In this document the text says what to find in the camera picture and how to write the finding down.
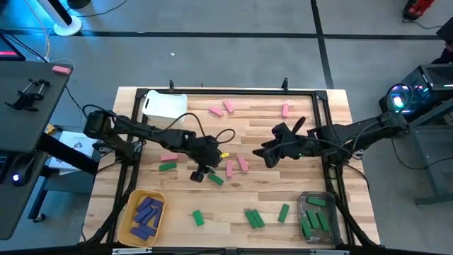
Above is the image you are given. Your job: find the black desk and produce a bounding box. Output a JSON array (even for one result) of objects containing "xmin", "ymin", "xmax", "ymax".
[{"xmin": 0, "ymin": 59, "xmax": 101, "ymax": 242}]

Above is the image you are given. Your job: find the person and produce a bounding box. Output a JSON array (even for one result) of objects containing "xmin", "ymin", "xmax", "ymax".
[{"xmin": 430, "ymin": 16, "xmax": 453, "ymax": 65}]

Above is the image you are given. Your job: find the black floor cable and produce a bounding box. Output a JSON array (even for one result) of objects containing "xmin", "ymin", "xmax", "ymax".
[{"xmin": 403, "ymin": 17, "xmax": 453, "ymax": 31}]

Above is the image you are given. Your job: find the white plastic bin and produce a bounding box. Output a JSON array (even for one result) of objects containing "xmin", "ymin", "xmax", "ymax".
[{"xmin": 142, "ymin": 89, "xmax": 189, "ymax": 125}]

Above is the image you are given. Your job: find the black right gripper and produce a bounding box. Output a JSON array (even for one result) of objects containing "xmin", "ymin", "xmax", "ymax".
[{"xmin": 252, "ymin": 122, "xmax": 321, "ymax": 170}]

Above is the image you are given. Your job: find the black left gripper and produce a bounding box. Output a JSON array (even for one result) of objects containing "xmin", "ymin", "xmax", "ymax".
[{"xmin": 186, "ymin": 134, "xmax": 223, "ymax": 183}]

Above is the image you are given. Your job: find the grey metal stand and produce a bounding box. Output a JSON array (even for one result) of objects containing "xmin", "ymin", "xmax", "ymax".
[{"xmin": 389, "ymin": 97, "xmax": 453, "ymax": 207}]

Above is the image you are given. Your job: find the black aluminium table frame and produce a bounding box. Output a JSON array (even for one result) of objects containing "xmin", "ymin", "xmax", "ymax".
[{"xmin": 79, "ymin": 86, "xmax": 382, "ymax": 255}]

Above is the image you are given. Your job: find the white paper manual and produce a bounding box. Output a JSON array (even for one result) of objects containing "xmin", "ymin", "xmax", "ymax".
[{"xmin": 47, "ymin": 130, "xmax": 101, "ymax": 176}]

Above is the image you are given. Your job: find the yellow plastic tray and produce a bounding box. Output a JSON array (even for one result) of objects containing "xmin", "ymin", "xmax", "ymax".
[{"xmin": 117, "ymin": 188, "xmax": 167, "ymax": 249}]

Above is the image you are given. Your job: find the clear plastic container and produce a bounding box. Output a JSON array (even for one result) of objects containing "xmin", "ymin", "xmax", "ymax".
[{"xmin": 297, "ymin": 191, "xmax": 341, "ymax": 249}]

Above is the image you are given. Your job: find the black computer mouse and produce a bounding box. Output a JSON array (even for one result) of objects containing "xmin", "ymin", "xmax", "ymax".
[{"xmin": 9, "ymin": 154, "xmax": 36, "ymax": 188}]

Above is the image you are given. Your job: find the black round base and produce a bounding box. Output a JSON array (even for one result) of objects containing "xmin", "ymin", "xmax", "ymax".
[{"xmin": 66, "ymin": 0, "xmax": 92, "ymax": 10}]

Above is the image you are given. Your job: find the black backlit keyboard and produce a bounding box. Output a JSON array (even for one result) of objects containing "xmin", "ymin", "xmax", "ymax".
[{"xmin": 0, "ymin": 152, "xmax": 8, "ymax": 185}]

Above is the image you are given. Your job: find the black monitor with pink stripe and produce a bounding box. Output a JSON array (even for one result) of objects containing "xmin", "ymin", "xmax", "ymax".
[{"xmin": 0, "ymin": 33, "xmax": 27, "ymax": 62}]

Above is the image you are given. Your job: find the black computer case with lights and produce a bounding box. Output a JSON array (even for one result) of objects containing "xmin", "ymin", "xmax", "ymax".
[{"xmin": 378, "ymin": 63, "xmax": 453, "ymax": 124}]

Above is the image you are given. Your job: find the white stand with black pole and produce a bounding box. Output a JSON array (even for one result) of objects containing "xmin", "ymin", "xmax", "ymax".
[{"xmin": 35, "ymin": 0, "xmax": 84, "ymax": 38}]

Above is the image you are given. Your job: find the red and black device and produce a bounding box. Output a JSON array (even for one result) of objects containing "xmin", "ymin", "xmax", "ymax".
[{"xmin": 402, "ymin": 0, "xmax": 437, "ymax": 21}]

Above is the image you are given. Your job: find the black metal clamp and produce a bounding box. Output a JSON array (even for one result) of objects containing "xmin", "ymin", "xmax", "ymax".
[{"xmin": 4, "ymin": 77, "xmax": 54, "ymax": 113}]

